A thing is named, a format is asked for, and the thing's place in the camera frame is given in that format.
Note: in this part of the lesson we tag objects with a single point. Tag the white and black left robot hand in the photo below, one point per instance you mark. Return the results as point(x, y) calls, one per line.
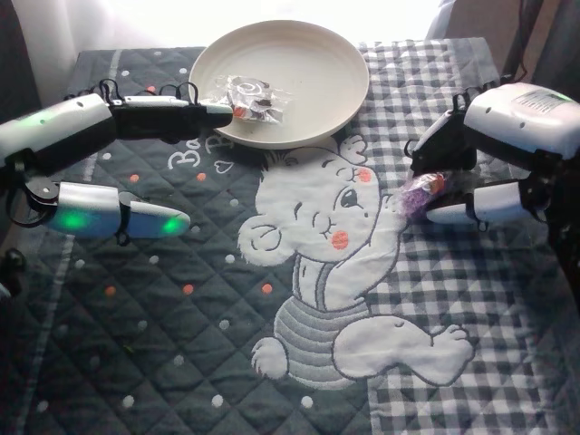
point(63, 127)

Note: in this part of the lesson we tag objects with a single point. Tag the grey quilt with bear print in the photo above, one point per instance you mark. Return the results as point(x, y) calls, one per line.
point(181, 340)

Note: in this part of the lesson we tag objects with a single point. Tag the purple candy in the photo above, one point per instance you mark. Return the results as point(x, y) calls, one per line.
point(417, 195)

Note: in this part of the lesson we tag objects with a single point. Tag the clear candy packet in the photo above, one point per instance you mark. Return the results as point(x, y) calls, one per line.
point(251, 97)

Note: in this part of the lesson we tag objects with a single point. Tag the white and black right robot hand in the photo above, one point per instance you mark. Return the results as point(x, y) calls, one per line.
point(521, 118)

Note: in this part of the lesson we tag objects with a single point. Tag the cream round plate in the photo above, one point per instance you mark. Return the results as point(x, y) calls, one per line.
point(312, 68)

